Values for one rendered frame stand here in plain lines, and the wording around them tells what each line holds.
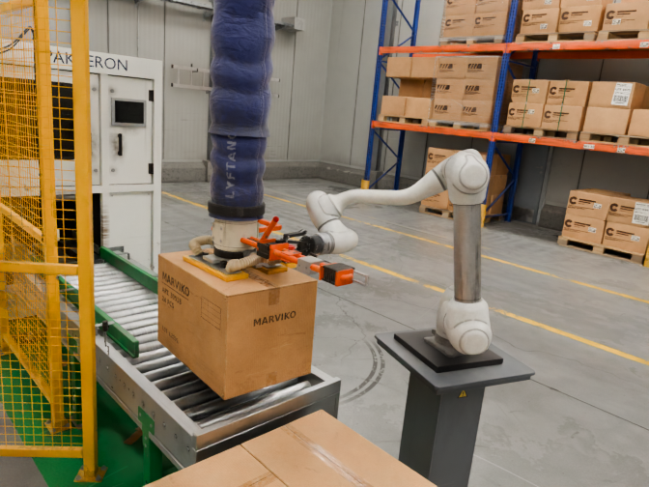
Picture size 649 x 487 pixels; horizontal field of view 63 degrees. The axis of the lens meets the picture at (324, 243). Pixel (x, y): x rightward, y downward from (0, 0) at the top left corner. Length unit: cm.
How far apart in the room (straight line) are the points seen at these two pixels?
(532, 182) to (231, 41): 895
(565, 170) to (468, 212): 844
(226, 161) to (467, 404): 142
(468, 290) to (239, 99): 110
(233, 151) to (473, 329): 110
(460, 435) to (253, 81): 169
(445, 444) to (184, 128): 1000
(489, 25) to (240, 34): 798
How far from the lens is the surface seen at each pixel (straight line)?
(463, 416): 247
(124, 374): 244
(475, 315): 207
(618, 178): 1010
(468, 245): 202
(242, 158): 204
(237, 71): 201
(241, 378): 203
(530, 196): 1059
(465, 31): 1000
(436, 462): 252
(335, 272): 169
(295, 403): 221
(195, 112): 1182
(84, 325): 249
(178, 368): 254
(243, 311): 192
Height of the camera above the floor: 172
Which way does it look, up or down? 14 degrees down
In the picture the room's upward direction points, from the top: 5 degrees clockwise
